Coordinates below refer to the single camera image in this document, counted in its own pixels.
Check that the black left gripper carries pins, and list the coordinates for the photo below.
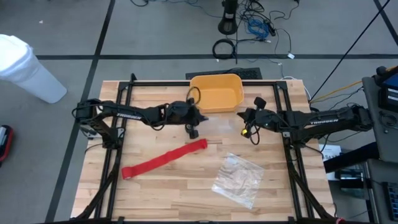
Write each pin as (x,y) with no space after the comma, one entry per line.
(182,113)

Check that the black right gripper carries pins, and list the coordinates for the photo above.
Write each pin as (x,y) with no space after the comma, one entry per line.
(262,118)

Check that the clear plastic zip bag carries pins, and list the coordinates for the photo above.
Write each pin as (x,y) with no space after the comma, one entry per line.
(222,124)
(239,180)

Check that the red bandage strip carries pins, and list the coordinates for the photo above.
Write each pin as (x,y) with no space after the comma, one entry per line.
(161,159)

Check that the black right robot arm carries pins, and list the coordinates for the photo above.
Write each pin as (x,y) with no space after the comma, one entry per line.
(323,119)

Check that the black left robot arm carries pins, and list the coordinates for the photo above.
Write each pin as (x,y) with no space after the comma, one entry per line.
(130,115)

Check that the yellow plastic bin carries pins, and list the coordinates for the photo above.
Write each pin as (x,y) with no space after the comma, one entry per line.
(220,96)

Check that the black perforated floor panel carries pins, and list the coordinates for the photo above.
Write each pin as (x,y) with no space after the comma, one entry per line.
(248,74)

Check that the black stand base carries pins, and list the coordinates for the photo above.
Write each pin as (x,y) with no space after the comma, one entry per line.
(227,26)

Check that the black power strip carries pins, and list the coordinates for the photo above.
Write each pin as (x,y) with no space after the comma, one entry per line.
(270,28)

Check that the white paper sheet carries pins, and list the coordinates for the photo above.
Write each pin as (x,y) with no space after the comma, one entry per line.
(329,152)

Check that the black slanted pole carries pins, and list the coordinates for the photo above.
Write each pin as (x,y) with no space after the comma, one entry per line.
(350,49)

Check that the grey equipment cart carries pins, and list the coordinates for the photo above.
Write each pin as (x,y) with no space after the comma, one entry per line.
(379,130)

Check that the white trash bin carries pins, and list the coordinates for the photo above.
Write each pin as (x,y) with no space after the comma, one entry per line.
(28,71)

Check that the red and black case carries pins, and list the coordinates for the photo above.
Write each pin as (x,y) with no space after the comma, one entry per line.
(6,146)

